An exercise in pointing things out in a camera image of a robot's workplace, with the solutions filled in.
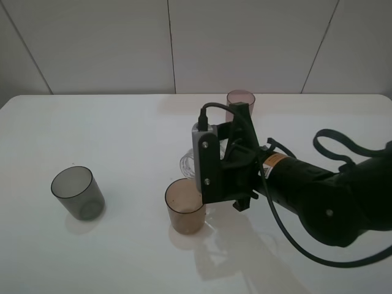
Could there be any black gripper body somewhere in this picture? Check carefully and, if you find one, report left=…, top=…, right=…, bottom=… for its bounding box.
left=198, top=103, right=263, bottom=211

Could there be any clear plastic water bottle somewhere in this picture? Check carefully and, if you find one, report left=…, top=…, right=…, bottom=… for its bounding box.
left=179, top=139, right=228, bottom=179

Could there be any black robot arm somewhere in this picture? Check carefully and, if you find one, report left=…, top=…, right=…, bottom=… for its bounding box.
left=192, top=104, right=391, bottom=247

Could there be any brown translucent plastic cup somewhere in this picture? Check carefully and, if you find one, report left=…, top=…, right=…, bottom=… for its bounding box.
left=165, top=178, right=206, bottom=235

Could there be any pink translucent plastic cup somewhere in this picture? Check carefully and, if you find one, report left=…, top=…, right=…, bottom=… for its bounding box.
left=226, top=89, right=255, bottom=116

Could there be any grey translucent plastic cup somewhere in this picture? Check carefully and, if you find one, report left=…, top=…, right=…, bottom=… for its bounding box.
left=51, top=166, right=105, bottom=221

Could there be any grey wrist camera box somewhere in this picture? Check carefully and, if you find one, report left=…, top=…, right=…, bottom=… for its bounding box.
left=192, top=123, right=217, bottom=193

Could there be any black camera cable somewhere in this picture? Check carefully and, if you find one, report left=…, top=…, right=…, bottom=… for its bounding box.
left=199, top=103, right=392, bottom=268

